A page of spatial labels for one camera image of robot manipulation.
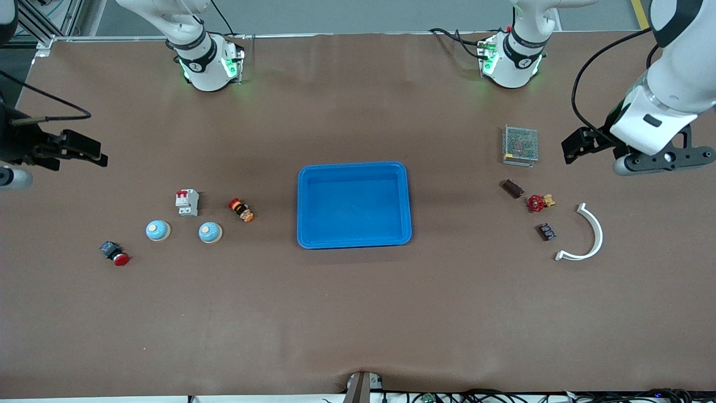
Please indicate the red push button grey body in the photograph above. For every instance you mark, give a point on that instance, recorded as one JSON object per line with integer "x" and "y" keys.
{"x": 114, "y": 253}

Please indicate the aluminium frame profile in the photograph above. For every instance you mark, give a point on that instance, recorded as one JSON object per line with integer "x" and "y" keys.
{"x": 39, "y": 25}

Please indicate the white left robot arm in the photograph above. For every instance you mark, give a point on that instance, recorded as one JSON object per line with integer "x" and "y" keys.
{"x": 677, "y": 73}

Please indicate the blue plastic tray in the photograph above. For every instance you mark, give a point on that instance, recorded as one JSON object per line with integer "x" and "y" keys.
{"x": 358, "y": 207}

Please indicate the white curved plastic bracket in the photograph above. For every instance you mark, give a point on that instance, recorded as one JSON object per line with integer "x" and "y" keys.
{"x": 597, "y": 235}

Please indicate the white circuit breaker red switch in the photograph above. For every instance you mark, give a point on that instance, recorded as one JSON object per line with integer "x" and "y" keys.
{"x": 187, "y": 202}

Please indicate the light blue call bell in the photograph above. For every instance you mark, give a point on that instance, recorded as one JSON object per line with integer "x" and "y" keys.
{"x": 158, "y": 230}
{"x": 210, "y": 232}

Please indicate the metal mesh power supply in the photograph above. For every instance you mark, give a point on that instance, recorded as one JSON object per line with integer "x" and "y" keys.
{"x": 520, "y": 144}

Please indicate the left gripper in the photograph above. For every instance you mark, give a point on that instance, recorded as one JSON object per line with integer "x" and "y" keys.
{"x": 600, "y": 139}

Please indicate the dark brown cylindrical capacitor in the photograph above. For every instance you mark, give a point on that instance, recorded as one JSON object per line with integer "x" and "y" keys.
{"x": 546, "y": 231}
{"x": 513, "y": 188}

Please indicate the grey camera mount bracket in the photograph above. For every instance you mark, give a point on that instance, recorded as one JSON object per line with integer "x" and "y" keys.
{"x": 361, "y": 389}

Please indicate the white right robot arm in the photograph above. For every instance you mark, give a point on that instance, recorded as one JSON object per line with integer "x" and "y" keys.
{"x": 204, "y": 61}

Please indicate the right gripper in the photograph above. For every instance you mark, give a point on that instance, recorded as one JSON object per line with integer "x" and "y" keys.
{"x": 23, "y": 143}

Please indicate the orange black emergency stop switch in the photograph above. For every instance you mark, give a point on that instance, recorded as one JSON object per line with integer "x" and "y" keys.
{"x": 241, "y": 210}

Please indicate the table cover sheet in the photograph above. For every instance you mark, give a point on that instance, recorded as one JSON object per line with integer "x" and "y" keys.
{"x": 358, "y": 313}

